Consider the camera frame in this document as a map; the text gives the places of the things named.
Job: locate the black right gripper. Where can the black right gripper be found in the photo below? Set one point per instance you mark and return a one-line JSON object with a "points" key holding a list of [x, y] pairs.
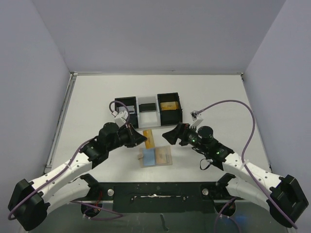
{"points": [[181, 133]]}

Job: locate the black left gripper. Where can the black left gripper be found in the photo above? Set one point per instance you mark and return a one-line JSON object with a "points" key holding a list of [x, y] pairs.
{"points": [[135, 138]]}

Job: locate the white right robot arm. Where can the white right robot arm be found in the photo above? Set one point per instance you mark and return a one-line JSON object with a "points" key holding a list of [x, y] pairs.
{"points": [[283, 197]]}

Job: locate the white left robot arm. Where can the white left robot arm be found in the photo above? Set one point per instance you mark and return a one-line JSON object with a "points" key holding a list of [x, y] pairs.
{"points": [[29, 202]]}

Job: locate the gold card in wallet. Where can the gold card in wallet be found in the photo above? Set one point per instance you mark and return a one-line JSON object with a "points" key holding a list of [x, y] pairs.
{"points": [[161, 156]]}

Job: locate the silver card in tray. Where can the silver card in tray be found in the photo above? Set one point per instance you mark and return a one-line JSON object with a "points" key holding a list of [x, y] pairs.
{"points": [[131, 109]]}

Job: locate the black card in tray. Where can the black card in tray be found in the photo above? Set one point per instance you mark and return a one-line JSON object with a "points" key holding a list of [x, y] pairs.
{"points": [[147, 107]]}

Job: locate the black right tray compartment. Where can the black right tray compartment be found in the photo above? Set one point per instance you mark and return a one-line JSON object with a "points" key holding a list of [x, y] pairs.
{"points": [[168, 118]]}

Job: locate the black tray compartment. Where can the black tray compartment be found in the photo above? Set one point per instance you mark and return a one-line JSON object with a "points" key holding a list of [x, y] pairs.
{"points": [[168, 118], [130, 101]]}

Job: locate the white middle tray compartment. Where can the white middle tray compartment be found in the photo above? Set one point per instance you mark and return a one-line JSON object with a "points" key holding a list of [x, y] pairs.
{"points": [[148, 119]]}

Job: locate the black left tray compartment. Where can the black left tray compartment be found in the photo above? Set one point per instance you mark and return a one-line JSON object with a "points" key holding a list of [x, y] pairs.
{"points": [[130, 101]]}

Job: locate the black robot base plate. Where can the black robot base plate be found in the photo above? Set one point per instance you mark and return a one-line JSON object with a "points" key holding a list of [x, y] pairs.
{"points": [[179, 197]]}

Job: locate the aluminium table edge rail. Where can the aluminium table edge rail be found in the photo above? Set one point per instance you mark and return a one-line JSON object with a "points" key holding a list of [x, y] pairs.
{"points": [[61, 120]]}

